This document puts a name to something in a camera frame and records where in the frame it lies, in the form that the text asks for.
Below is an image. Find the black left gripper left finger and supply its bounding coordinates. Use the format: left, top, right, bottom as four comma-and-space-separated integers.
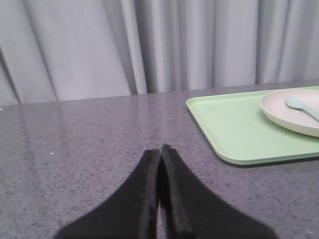
55, 149, 160, 239

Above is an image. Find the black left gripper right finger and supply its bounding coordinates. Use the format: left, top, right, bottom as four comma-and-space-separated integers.
161, 144, 277, 239

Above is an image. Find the cream round plate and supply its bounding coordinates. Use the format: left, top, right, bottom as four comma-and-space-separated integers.
260, 88, 319, 137

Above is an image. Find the light green plastic tray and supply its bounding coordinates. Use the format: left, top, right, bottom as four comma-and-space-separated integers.
186, 91, 319, 165

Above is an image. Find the light blue plastic spoon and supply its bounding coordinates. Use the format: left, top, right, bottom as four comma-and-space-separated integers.
285, 96, 319, 121

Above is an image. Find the grey pleated curtain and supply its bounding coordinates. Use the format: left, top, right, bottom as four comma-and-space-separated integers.
0, 0, 319, 106

